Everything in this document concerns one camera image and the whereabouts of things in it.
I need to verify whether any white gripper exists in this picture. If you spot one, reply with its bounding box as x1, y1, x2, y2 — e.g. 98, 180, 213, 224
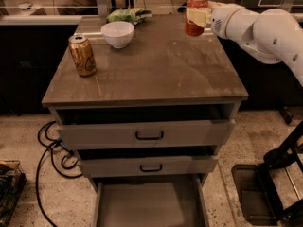
186, 1, 243, 40

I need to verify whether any red coke can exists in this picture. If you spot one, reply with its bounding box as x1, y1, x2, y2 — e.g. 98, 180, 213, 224
185, 0, 208, 37

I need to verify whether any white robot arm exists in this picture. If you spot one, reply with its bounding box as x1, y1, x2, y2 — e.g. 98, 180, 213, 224
186, 2, 303, 85

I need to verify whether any top drawer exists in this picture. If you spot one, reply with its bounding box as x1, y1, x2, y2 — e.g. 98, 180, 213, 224
58, 119, 235, 149

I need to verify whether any drawer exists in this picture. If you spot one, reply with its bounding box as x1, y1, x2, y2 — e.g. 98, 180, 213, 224
93, 174, 209, 227
79, 147, 218, 178
58, 119, 235, 149

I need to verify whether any grey drawer cabinet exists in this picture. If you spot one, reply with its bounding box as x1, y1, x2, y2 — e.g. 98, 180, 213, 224
41, 13, 249, 227

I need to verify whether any gold soda can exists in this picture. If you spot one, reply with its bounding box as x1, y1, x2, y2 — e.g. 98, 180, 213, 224
68, 35, 97, 77

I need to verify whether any middle drawer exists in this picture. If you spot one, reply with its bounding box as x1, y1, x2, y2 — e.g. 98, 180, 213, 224
79, 147, 218, 178

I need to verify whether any bottom drawer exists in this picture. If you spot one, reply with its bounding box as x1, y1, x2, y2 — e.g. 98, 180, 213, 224
93, 174, 209, 227

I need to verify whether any green chip bag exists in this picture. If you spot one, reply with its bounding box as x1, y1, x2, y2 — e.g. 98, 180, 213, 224
106, 8, 152, 26

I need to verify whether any white bowl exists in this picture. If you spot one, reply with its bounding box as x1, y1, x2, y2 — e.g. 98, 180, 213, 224
100, 21, 134, 48

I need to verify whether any black top drawer handle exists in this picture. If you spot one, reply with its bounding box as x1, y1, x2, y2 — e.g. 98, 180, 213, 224
134, 131, 164, 141

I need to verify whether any black drawer handle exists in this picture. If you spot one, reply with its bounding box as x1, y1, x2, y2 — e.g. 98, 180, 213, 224
139, 164, 163, 173
134, 131, 164, 141

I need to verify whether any black middle drawer handle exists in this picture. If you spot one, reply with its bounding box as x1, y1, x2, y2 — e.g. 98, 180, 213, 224
139, 164, 163, 173

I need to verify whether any black floor cable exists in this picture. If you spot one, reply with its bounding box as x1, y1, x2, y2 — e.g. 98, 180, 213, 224
35, 121, 83, 227

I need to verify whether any wire basket with items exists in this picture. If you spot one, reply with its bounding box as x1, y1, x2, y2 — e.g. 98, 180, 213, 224
0, 160, 26, 227

